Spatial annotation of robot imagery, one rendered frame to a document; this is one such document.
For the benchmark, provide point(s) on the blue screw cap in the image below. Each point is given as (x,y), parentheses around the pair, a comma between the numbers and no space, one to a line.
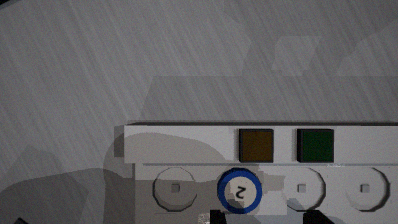
(239,190)

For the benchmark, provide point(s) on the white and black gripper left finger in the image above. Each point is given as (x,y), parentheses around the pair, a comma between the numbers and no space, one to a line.
(217,217)

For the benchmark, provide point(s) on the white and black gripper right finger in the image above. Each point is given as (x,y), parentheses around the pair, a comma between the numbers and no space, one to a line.
(315,217)

